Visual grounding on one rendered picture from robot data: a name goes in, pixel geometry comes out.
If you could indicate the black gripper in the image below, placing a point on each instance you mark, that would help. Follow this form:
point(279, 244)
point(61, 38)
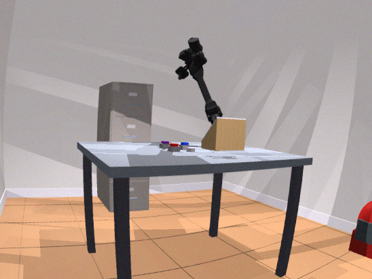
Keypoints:
point(196, 62)

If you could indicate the red button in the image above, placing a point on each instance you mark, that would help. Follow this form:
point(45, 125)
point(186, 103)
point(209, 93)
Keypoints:
point(174, 148)

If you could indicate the purple button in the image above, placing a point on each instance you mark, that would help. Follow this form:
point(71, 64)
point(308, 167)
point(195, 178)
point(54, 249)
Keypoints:
point(164, 144)

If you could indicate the blue button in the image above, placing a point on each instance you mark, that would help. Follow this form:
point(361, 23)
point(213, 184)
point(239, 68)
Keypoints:
point(184, 145)

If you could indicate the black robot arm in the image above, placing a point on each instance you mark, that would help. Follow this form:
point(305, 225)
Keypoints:
point(211, 108)

